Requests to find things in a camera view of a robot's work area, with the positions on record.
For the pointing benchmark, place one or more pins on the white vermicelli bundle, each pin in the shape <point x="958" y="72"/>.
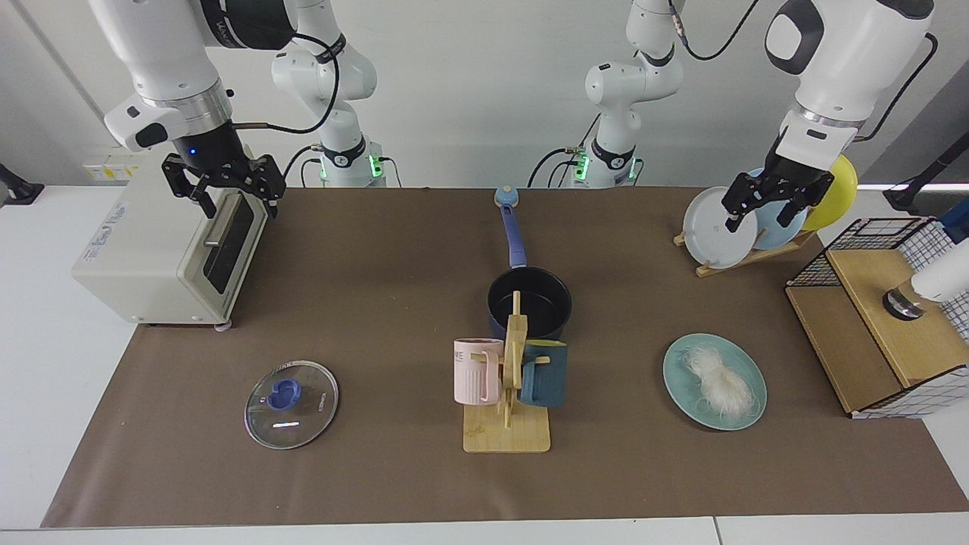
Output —
<point x="719" y="382"/>

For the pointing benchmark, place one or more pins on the glass lid with blue knob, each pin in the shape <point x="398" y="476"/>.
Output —
<point x="303" y="416"/>

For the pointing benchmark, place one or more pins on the pale grey plate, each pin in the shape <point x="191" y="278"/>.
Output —
<point x="711" y="235"/>

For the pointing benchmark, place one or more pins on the light blue plate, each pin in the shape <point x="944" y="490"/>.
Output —
<point x="766" y="231"/>

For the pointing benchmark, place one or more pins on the wooden plate rack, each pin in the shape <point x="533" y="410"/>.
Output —
<point x="746" y="261"/>

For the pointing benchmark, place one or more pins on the yellow plate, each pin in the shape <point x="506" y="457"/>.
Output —
<point x="839" y="193"/>

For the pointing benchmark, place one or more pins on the teal plate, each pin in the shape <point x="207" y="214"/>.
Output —
<point x="685" y="378"/>

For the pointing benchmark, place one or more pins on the pale toaster oven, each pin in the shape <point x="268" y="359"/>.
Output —
<point x="129" y="257"/>

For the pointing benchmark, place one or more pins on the brown table cloth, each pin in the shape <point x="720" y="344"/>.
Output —
<point x="341" y="303"/>

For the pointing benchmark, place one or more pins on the black tripod leg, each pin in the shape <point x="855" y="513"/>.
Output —
<point x="908" y="195"/>

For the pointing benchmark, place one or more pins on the white cylinder with black cap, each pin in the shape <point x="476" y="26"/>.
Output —
<point x="942" y="280"/>

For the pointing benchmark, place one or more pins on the blue object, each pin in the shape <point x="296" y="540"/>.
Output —
<point x="958" y="223"/>

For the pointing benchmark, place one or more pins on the black stand foot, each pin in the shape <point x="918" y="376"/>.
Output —
<point x="19" y="189"/>

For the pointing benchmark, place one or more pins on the small blue round thing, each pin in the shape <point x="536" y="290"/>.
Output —
<point x="507" y="197"/>

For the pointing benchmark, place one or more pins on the dark blue cup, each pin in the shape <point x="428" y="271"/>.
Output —
<point x="546" y="378"/>

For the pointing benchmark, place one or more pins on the pink ribbed cup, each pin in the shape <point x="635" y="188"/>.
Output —
<point x="473" y="375"/>

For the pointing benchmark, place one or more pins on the wooden cup stand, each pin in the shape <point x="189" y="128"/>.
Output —
<point x="507" y="435"/>

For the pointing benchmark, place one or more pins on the wall socket with yellow label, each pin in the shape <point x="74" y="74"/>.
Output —
<point x="113" y="168"/>

